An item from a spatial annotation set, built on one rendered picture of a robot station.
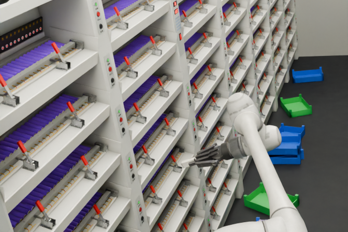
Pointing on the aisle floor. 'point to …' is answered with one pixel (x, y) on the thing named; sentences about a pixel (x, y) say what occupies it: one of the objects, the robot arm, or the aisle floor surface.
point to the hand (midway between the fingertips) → (189, 162)
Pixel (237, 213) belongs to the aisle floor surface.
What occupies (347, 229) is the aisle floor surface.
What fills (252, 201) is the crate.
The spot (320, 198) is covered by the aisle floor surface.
